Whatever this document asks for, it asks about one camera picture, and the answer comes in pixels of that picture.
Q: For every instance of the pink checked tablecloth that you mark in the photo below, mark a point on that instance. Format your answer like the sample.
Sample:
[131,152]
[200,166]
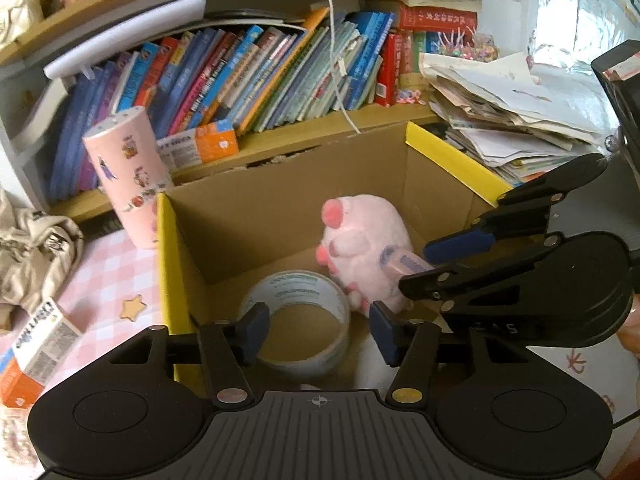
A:
[110,280]

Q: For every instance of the orange and white carton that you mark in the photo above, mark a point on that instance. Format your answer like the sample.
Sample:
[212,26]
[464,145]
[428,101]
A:
[200,142]
[40,350]

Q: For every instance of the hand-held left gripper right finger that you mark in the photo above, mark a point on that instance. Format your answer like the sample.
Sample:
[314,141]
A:
[384,332]

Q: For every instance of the pink tube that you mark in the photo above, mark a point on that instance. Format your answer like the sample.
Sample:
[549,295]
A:
[400,260]

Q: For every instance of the wooden bookshelf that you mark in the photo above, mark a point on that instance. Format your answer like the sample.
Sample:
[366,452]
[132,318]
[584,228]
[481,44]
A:
[300,132]

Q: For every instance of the cardboard box with yellow edges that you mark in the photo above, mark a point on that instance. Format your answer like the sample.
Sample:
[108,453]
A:
[260,210]

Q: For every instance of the clear packing tape roll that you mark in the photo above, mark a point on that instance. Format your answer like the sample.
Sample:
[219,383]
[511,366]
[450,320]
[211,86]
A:
[295,290]

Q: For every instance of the row of thin children's books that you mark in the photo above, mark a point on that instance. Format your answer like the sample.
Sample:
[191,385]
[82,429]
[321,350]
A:
[225,75]

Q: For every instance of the red thick book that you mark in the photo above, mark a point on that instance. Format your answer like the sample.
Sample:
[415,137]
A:
[435,17]

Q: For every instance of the white flat tablet device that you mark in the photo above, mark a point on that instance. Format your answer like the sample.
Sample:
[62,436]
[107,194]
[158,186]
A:
[125,30]

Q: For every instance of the white paper with red drawing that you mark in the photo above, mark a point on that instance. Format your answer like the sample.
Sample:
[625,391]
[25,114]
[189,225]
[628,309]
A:
[585,375]

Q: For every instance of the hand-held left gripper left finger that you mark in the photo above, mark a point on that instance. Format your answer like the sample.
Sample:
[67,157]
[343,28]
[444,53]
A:
[255,332]

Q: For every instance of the beige cloth bag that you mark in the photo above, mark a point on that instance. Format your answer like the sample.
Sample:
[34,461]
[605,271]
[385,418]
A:
[30,250]

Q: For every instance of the stack of loose papers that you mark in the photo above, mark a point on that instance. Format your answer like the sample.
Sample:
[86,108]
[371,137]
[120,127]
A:
[505,115]

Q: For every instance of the pink plush toy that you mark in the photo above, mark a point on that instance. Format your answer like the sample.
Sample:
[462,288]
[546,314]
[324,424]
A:
[365,230]

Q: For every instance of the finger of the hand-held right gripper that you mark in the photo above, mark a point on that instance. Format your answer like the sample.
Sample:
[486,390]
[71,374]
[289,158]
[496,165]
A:
[450,285]
[457,247]

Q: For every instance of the wooden star piece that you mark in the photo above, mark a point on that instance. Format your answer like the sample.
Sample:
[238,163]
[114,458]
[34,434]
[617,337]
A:
[132,308]

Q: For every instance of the pink sticker-covered cylinder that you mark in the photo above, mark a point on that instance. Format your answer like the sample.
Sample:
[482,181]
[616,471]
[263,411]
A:
[127,170]

